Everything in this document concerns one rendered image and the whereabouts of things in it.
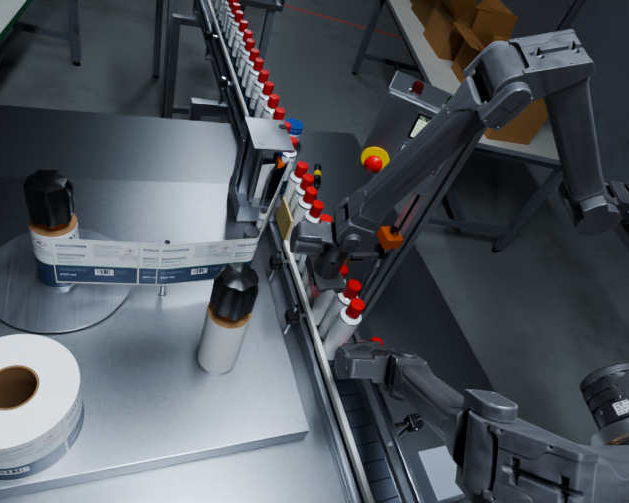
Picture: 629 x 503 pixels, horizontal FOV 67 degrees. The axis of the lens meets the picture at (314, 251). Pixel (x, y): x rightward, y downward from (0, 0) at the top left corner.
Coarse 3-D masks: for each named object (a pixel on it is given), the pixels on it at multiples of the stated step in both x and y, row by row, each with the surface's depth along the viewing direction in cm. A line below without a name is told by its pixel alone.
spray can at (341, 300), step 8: (352, 280) 107; (352, 288) 106; (360, 288) 106; (336, 296) 110; (344, 296) 108; (352, 296) 107; (336, 304) 110; (344, 304) 108; (328, 312) 114; (336, 312) 111; (328, 320) 114; (320, 328) 119; (328, 328) 115; (320, 336) 119
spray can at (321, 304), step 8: (344, 264) 110; (344, 272) 108; (344, 280) 112; (320, 296) 115; (328, 296) 113; (320, 304) 116; (328, 304) 115; (312, 312) 120; (320, 312) 118; (320, 320) 120
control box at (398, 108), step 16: (400, 80) 92; (416, 80) 95; (384, 96) 91; (400, 96) 89; (432, 96) 92; (448, 96) 94; (384, 112) 92; (400, 112) 91; (416, 112) 90; (432, 112) 89; (384, 128) 94; (400, 128) 93; (368, 144) 97; (384, 144) 96; (400, 144) 95; (384, 160) 98; (432, 176) 97; (416, 192) 101
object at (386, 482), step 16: (320, 368) 114; (336, 384) 112; (352, 384) 113; (352, 400) 110; (336, 416) 107; (352, 416) 108; (368, 416) 109; (352, 432) 105; (368, 432) 106; (368, 448) 104; (352, 464) 100; (368, 464) 101; (384, 464) 102; (368, 480) 99; (384, 480) 100; (384, 496) 98
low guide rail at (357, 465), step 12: (288, 252) 131; (300, 288) 124; (312, 324) 117; (312, 336) 117; (324, 360) 111; (324, 372) 110; (336, 396) 106; (336, 408) 105; (348, 432) 101; (348, 444) 100; (360, 468) 97; (360, 480) 96
